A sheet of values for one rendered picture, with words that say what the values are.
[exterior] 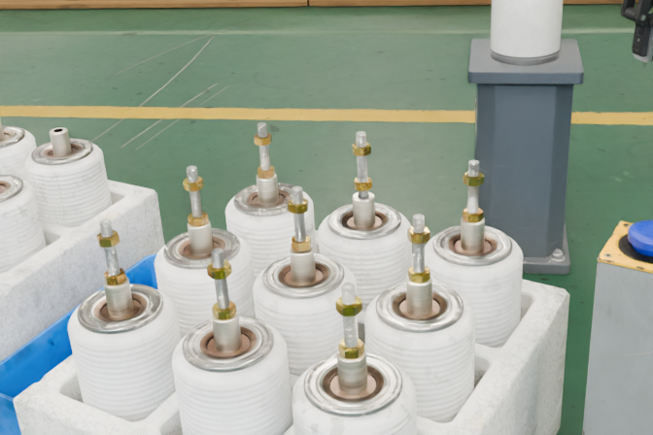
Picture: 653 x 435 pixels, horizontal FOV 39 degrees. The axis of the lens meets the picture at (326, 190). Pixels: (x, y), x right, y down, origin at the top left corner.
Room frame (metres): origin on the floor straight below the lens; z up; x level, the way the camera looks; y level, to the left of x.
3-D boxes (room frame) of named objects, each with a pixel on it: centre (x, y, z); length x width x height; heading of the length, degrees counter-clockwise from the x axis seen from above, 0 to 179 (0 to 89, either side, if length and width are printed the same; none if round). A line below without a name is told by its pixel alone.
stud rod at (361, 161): (0.83, -0.04, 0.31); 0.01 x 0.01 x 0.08
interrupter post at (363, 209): (0.83, -0.04, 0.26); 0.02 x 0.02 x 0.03
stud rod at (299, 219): (0.73, 0.03, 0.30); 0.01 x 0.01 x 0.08
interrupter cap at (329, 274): (0.73, 0.03, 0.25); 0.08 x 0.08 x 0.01
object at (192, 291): (0.79, 0.13, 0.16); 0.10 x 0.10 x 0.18
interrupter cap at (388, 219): (0.83, -0.04, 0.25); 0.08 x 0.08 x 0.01
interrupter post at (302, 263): (0.73, 0.03, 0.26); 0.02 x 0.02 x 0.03
